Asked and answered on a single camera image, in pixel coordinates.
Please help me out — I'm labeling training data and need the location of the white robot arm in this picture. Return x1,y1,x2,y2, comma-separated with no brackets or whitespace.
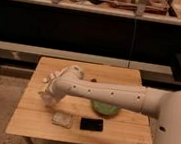
45,65,181,144

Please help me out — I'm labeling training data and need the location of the white plastic bottle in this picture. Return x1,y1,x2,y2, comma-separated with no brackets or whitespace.
42,72,57,83

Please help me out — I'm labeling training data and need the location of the green round plate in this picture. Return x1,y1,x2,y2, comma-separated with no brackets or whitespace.
91,100,120,117

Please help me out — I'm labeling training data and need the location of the wooden table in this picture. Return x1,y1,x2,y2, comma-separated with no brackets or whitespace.
6,57,152,144

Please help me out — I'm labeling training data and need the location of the black rectangular pad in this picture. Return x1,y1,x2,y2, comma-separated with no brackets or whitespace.
80,118,104,132

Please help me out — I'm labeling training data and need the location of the white wrapped sponge packet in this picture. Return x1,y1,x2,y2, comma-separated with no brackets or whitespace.
52,111,73,129

